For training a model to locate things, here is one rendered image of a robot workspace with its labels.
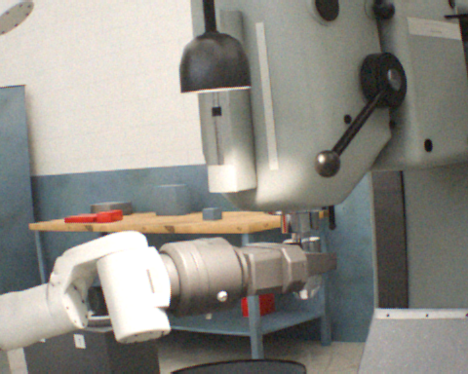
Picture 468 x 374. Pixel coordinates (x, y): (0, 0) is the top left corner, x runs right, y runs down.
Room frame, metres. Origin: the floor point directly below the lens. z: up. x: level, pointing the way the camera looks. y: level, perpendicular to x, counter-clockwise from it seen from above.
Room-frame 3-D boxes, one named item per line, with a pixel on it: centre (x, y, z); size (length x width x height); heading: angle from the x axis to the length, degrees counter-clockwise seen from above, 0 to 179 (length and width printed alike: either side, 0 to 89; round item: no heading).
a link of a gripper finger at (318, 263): (1.26, -0.09, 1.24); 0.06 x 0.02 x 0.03; 118
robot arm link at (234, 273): (1.24, 0.01, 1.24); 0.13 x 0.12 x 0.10; 28
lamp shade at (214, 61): (1.07, 0.01, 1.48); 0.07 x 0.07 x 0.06
